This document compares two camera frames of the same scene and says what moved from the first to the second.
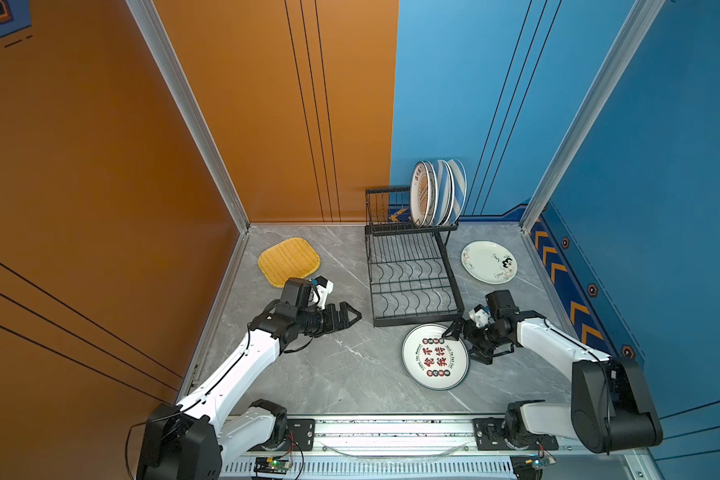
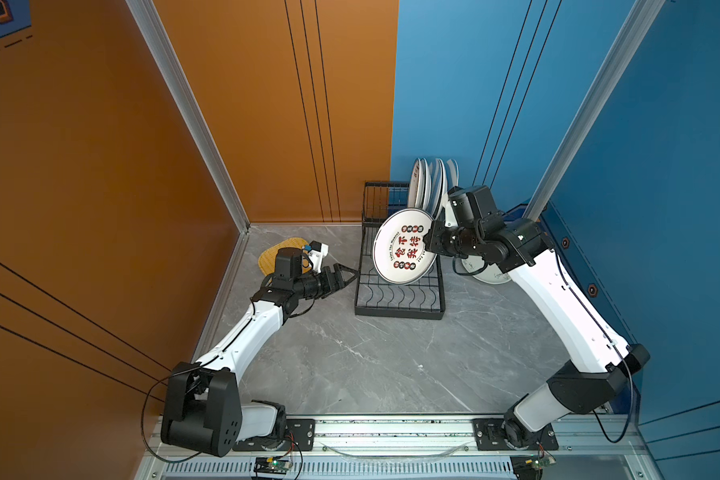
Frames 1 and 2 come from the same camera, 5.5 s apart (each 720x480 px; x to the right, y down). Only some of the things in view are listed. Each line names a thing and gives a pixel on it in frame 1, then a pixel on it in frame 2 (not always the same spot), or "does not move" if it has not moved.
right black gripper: (482, 355) → (434, 234)
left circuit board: (272, 465) does not move
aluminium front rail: (413, 440) does not move
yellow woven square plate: (290, 258) does not move
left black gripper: (335, 323) → (338, 281)
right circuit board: (530, 467) does not move
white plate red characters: (432, 361) → (399, 252)
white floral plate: (490, 262) does not move
